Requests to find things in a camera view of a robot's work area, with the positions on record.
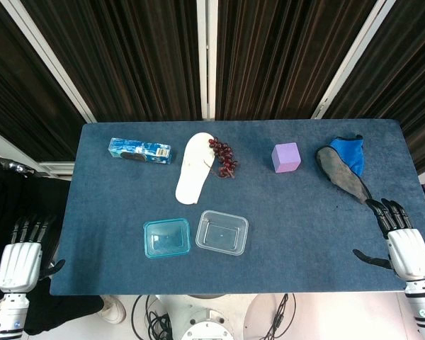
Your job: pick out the teal plastic container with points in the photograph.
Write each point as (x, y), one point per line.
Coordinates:
(167, 239)

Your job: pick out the white slipper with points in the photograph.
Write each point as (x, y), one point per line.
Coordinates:
(193, 170)

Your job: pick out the blue cookie box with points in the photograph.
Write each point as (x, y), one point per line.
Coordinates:
(141, 150)

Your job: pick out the white frame post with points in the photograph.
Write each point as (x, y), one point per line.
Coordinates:
(354, 60)
(49, 60)
(207, 60)

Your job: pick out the red grape bunch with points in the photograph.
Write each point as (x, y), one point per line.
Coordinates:
(226, 156)

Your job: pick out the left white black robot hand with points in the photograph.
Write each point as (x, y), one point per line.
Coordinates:
(19, 265)

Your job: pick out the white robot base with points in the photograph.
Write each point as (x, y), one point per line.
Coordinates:
(205, 318)

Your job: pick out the person in black clothes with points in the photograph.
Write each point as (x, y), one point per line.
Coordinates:
(7, 198)

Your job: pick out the dark brown curtain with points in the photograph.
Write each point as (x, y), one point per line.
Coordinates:
(407, 71)
(134, 60)
(280, 60)
(17, 95)

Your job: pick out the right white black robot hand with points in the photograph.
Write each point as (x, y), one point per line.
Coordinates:
(409, 255)

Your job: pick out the blue felt table mat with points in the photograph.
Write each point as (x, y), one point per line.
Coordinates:
(297, 230)

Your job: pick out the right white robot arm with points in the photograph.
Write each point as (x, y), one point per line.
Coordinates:
(423, 304)

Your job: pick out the purple foam cube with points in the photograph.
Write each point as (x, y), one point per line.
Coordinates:
(286, 159)

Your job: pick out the clear plastic container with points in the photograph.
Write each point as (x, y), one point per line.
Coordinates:
(222, 233)

